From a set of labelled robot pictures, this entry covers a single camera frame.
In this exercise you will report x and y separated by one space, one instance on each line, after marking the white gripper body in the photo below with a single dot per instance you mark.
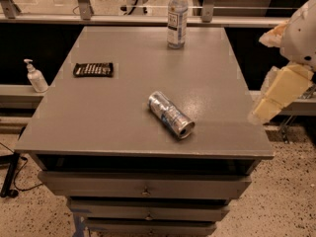
301 39

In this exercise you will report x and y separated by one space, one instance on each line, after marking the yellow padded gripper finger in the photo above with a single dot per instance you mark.
273 37
281 87

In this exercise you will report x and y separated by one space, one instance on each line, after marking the silver blue redbull can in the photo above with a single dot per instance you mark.
180 124

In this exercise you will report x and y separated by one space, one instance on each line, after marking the clear plastic water bottle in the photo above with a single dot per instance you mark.
177 23

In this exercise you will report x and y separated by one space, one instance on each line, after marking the black snack packet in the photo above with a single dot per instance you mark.
105 69

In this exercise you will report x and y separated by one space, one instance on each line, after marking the grey drawer cabinet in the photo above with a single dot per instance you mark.
104 124

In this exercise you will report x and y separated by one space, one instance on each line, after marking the bottom grey drawer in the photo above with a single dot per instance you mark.
151 227

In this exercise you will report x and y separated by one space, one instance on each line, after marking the grey drawer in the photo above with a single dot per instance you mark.
148 210
151 227
140 185

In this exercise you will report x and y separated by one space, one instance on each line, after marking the middle grey drawer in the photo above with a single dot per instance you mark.
148 210

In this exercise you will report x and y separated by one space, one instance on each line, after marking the white pump dispenser bottle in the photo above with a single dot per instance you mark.
35 77

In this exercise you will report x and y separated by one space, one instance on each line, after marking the top grey drawer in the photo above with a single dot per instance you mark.
140 185

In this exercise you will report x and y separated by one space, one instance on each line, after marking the metal railing bracket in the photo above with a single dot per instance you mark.
305 105

